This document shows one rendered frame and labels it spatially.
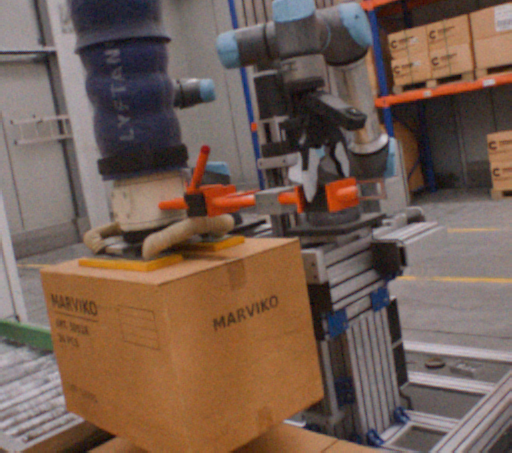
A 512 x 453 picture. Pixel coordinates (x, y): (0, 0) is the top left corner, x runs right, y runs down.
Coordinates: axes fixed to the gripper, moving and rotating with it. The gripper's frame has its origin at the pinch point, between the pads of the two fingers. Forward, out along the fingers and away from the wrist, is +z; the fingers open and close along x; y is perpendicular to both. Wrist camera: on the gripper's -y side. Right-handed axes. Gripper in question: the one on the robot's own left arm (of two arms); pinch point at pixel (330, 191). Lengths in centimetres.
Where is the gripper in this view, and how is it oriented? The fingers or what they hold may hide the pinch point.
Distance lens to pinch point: 114.0
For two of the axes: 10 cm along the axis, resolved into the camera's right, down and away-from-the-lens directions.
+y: -6.6, 0.4, 7.5
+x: -7.3, 1.9, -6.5
